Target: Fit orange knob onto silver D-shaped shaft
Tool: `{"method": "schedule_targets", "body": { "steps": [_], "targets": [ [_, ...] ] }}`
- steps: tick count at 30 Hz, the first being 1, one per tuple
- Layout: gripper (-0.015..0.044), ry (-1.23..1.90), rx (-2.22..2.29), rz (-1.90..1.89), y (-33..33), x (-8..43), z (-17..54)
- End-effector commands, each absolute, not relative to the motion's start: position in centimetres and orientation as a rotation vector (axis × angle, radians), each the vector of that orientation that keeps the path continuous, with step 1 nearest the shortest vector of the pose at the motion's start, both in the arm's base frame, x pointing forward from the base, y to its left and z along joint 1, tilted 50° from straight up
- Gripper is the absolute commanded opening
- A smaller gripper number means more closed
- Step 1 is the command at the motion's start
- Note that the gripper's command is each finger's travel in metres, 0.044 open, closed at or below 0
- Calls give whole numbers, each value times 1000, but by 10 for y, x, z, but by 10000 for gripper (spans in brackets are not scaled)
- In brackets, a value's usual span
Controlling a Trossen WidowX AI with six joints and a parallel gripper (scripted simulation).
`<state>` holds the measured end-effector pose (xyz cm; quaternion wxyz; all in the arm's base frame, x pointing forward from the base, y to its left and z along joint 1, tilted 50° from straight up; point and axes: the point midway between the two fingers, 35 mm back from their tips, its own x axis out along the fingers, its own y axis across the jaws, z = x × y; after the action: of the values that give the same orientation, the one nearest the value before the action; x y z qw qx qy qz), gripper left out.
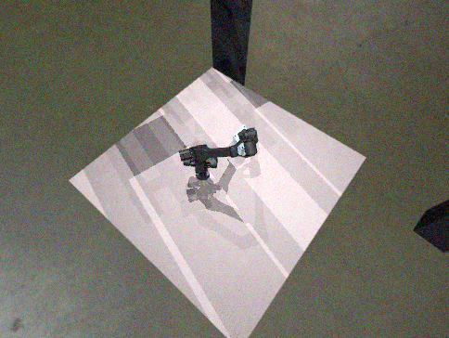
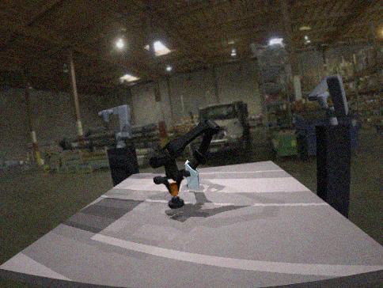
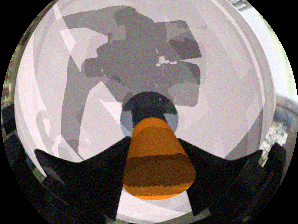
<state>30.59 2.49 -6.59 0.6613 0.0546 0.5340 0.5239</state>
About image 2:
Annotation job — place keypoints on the orange knob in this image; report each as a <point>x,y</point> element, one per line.
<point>173,188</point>

